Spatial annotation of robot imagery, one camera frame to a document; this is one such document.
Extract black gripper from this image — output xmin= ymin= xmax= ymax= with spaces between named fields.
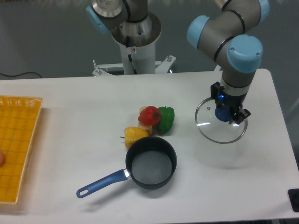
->
xmin=210 ymin=82 xmax=251 ymax=124

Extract glass lid with blue knob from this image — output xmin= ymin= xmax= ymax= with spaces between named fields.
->
xmin=195 ymin=98 xmax=248 ymax=144

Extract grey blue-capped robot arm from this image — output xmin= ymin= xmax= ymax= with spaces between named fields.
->
xmin=187 ymin=0 xmax=270 ymax=124

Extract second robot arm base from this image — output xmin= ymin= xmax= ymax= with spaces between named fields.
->
xmin=86 ymin=0 xmax=162 ymax=47

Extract green bell pepper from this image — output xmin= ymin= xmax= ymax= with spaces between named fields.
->
xmin=157 ymin=106 xmax=175 ymax=135

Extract red bell pepper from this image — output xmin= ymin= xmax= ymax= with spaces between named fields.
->
xmin=138 ymin=106 xmax=161 ymax=126

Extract yellow bell pepper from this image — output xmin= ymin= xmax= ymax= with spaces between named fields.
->
xmin=123 ymin=126 xmax=149 ymax=149

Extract black device at table edge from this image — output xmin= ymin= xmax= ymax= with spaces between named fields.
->
xmin=288 ymin=189 xmax=299 ymax=212

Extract yellow woven basket tray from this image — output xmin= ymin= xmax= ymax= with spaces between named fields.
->
xmin=0 ymin=95 xmax=43 ymax=204

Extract dark saucepan with blue handle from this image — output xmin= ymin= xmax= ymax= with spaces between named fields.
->
xmin=76 ymin=136 xmax=177 ymax=198

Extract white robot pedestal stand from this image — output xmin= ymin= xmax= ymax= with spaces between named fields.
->
xmin=92 ymin=43 xmax=176 ymax=77

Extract black cable on floor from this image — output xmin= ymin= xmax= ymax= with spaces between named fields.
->
xmin=0 ymin=71 xmax=43 ymax=78

